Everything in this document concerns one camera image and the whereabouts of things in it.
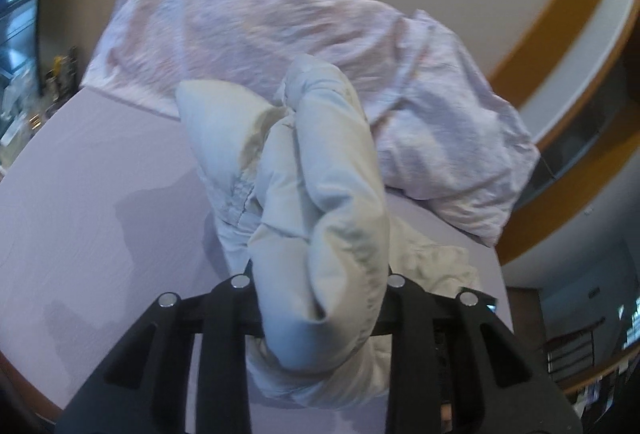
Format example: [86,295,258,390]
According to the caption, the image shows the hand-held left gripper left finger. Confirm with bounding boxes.
[52,275,263,434]

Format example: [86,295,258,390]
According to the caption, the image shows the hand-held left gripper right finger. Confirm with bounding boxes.
[372,273,583,434]

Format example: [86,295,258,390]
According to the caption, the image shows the white duvet cloth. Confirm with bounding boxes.
[176,54,483,410]

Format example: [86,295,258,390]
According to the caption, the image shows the bed with purple sheet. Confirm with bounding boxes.
[0,84,516,434]

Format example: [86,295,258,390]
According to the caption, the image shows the wooden railing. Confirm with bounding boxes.
[542,314,640,395]

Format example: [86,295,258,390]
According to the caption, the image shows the dark glass door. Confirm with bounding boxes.
[520,54,640,210]

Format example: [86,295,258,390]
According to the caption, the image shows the television cabinet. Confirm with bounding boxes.
[0,64,81,175]

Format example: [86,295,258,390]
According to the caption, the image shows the pink-white pillow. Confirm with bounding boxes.
[80,0,541,247]

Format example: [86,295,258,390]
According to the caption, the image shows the dark bottles on cabinet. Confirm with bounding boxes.
[42,46,81,115]

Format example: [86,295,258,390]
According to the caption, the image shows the flat screen television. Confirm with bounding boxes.
[0,0,61,95]

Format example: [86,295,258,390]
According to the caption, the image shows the orange wooden door frame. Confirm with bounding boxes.
[487,0,640,265]

